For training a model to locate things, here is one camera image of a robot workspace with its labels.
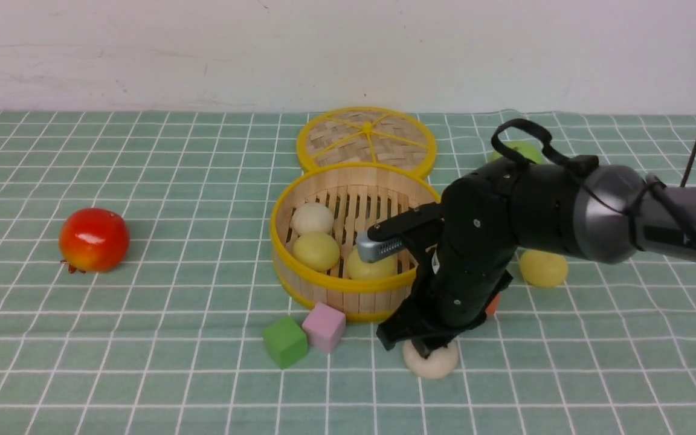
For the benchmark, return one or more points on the orange foam cube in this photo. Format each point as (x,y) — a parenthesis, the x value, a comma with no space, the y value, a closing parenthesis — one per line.
(493,306)

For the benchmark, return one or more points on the green checkered tablecloth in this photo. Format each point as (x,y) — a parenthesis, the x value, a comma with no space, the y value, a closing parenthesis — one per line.
(170,341)

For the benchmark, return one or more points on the red yellow pomegranate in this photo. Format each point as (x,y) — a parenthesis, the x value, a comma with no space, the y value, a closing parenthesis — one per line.
(93,240)

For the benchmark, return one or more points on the green foam cube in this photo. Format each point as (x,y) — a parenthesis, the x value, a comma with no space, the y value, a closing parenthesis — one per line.
(285,342)

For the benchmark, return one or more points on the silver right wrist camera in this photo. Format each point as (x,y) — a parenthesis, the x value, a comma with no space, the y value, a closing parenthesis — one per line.
(372,251)

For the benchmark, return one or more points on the green apple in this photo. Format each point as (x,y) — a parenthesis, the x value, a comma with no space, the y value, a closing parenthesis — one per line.
(527,149)

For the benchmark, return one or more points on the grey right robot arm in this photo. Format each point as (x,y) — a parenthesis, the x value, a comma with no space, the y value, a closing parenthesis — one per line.
(619,213)

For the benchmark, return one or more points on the pink foam cube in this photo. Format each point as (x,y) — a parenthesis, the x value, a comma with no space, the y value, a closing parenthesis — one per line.
(324,327)

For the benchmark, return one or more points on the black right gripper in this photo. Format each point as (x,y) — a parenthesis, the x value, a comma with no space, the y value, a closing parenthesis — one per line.
(463,244)

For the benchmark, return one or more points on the bamboo steamer tray yellow rims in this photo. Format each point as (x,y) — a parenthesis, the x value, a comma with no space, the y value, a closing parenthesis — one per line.
(358,195)

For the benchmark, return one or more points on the white bun front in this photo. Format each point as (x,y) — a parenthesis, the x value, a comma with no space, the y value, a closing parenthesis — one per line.
(439,364)

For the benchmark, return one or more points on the white bun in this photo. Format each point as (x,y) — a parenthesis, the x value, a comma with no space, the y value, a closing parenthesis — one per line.
(312,217)
(439,364)

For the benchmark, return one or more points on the woven steamer lid yellow rim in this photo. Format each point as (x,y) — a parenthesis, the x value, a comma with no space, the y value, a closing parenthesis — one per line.
(367,134)

